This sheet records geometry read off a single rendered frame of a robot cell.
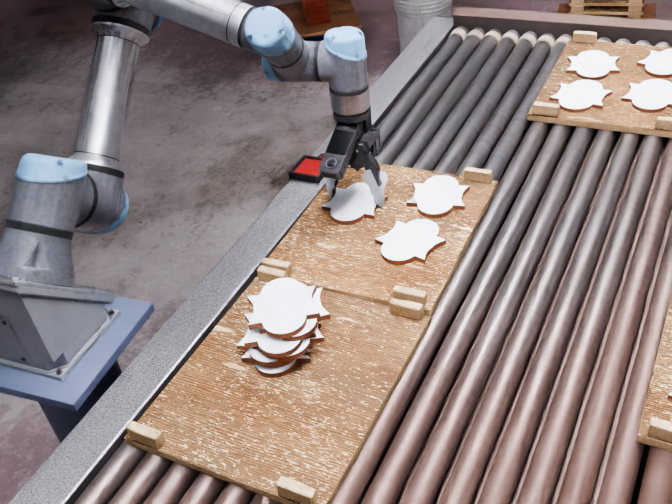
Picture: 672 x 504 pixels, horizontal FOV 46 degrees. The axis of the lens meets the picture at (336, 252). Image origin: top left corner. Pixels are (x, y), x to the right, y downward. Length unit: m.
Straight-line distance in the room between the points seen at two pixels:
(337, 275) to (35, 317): 0.53
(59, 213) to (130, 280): 1.68
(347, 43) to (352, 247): 0.38
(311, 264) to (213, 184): 2.09
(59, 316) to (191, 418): 0.34
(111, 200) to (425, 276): 0.63
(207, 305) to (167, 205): 2.02
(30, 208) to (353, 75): 0.62
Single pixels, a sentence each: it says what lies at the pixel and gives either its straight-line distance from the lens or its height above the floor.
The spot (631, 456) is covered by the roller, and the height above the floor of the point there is 0.92.
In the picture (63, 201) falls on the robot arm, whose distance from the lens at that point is 1.49.
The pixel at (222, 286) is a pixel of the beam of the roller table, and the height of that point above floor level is 0.91.
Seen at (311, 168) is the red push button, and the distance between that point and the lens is 1.79.
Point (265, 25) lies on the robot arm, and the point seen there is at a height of 1.37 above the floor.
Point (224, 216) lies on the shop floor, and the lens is 3.34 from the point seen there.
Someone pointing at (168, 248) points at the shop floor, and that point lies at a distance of 3.25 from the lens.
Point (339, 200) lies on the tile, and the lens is 1.64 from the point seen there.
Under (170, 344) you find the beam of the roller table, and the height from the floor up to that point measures 0.92.
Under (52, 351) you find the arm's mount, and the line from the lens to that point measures 1.50.
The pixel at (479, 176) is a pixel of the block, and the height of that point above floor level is 0.95.
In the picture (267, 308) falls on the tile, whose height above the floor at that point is 1.02.
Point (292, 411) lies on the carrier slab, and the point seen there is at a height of 0.94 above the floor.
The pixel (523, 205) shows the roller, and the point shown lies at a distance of 1.64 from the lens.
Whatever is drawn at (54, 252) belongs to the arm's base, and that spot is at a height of 1.07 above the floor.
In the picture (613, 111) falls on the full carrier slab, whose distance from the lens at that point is 1.93.
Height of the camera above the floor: 1.88
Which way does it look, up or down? 38 degrees down
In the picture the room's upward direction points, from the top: 9 degrees counter-clockwise
